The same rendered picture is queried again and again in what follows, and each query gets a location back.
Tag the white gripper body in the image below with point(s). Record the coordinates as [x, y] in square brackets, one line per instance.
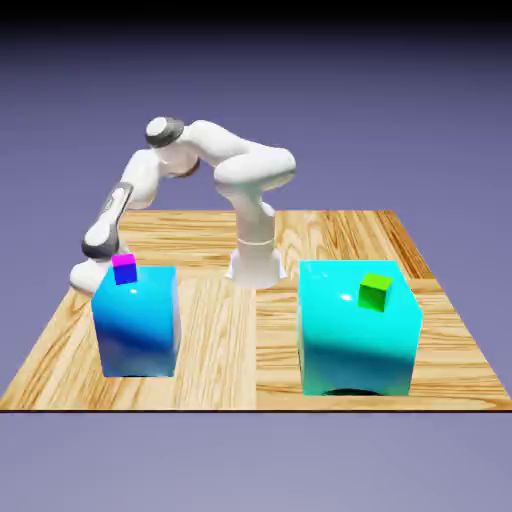
[84, 275]

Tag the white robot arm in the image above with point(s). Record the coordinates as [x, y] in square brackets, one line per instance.
[248, 160]

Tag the small blue cube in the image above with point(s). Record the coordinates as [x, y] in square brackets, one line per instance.
[125, 273]

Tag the small green cube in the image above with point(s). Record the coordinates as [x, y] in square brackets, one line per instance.
[372, 295]

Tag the large blue box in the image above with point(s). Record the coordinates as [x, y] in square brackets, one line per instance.
[138, 320]

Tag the large cyan box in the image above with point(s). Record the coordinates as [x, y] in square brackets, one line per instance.
[356, 332]

